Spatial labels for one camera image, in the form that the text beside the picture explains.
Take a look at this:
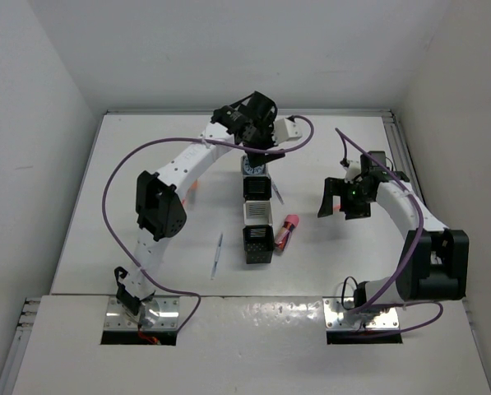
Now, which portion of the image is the black slotted container near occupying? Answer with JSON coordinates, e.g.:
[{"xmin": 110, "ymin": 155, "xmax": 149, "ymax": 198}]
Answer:
[{"xmin": 243, "ymin": 225, "xmax": 274, "ymax": 264}]

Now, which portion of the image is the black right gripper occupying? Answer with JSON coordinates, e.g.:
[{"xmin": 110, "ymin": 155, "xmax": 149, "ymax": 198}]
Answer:
[{"xmin": 318, "ymin": 177, "xmax": 373, "ymax": 220}]

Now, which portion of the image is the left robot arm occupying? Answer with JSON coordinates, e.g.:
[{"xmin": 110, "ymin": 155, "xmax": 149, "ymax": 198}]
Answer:
[{"xmin": 114, "ymin": 91, "xmax": 302, "ymax": 329}]

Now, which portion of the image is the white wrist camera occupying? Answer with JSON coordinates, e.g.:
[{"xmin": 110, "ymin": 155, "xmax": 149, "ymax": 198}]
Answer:
[
  {"xmin": 340, "ymin": 159, "xmax": 362, "ymax": 183},
  {"xmin": 272, "ymin": 118, "xmax": 303, "ymax": 146}
]

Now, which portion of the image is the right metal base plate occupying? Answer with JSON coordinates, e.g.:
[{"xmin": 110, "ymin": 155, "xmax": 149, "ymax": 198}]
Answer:
[{"xmin": 322, "ymin": 296, "xmax": 400, "ymax": 333}]

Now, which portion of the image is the purple cable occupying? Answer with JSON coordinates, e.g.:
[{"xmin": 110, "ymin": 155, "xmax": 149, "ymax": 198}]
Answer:
[
  {"xmin": 334, "ymin": 127, "xmax": 446, "ymax": 339},
  {"xmin": 101, "ymin": 114, "xmax": 316, "ymax": 334}
]

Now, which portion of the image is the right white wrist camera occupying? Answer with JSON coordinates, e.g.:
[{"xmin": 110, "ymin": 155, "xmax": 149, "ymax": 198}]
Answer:
[{"xmin": 340, "ymin": 159, "xmax": 362, "ymax": 183}]

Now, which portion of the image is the metal base plate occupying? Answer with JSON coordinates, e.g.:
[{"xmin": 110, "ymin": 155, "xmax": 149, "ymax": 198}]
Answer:
[
  {"xmin": 322, "ymin": 296, "xmax": 400, "ymax": 333},
  {"xmin": 104, "ymin": 296, "xmax": 179, "ymax": 332}
]

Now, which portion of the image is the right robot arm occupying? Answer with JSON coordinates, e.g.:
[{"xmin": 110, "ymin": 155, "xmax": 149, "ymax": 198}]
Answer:
[{"xmin": 317, "ymin": 151, "xmax": 470, "ymax": 314}]

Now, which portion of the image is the blue patterned round container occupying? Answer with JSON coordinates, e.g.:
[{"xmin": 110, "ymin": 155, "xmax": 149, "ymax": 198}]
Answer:
[{"xmin": 243, "ymin": 157, "xmax": 267, "ymax": 176}]

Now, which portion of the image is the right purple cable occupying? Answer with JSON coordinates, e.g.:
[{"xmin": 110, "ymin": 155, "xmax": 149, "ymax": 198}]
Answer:
[{"xmin": 334, "ymin": 127, "xmax": 446, "ymax": 339}]

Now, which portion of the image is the orange highlighter pen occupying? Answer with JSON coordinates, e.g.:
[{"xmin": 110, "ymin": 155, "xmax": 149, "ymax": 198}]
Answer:
[{"xmin": 332, "ymin": 195, "xmax": 341, "ymax": 214}]

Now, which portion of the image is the white container under blue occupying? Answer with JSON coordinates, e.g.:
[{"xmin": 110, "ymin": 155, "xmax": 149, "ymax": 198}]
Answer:
[{"xmin": 240, "ymin": 156, "xmax": 269, "ymax": 179}]

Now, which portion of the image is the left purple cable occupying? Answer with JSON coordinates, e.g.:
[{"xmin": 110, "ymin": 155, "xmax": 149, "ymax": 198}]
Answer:
[{"xmin": 101, "ymin": 114, "xmax": 316, "ymax": 334}]

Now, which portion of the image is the orange-capped clear tube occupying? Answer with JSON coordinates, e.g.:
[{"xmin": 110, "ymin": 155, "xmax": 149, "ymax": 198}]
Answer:
[{"xmin": 182, "ymin": 180, "xmax": 198, "ymax": 207}]

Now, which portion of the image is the blue pen near containers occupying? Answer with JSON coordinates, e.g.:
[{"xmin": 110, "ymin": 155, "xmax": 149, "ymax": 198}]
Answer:
[{"xmin": 271, "ymin": 182, "xmax": 285, "ymax": 205}]

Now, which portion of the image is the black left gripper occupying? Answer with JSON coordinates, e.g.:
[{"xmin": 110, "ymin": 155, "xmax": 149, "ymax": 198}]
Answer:
[{"xmin": 243, "ymin": 112, "xmax": 284, "ymax": 167}]

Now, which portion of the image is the white slotted container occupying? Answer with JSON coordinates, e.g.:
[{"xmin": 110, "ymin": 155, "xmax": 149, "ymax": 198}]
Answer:
[{"xmin": 243, "ymin": 200, "xmax": 273, "ymax": 226}]

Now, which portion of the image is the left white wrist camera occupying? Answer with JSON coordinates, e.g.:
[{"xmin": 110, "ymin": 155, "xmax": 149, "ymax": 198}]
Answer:
[{"xmin": 272, "ymin": 118, "xmax": 303, "ymax": 146}]

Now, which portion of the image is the black slotted container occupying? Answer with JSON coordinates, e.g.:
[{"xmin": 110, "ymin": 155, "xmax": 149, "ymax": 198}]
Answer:
[
  {"xmin": 243, "ymin": 176, "xmax": 272, "ymax": 201},
  {"xmin": 243, "ymin": 225, "xmax": 274, "ymax": 264}
]

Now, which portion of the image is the black slotted container far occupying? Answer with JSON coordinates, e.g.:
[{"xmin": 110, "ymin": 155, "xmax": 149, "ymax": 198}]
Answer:
[{"xmin": 243, "ymin": 176, "xmax": 272, "ymax": 201}]

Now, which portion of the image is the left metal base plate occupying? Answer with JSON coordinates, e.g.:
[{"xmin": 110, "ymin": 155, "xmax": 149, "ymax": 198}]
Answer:
[{"xmin": 104, "ymin": 296, "xmax": 179, "ymax": 332}]

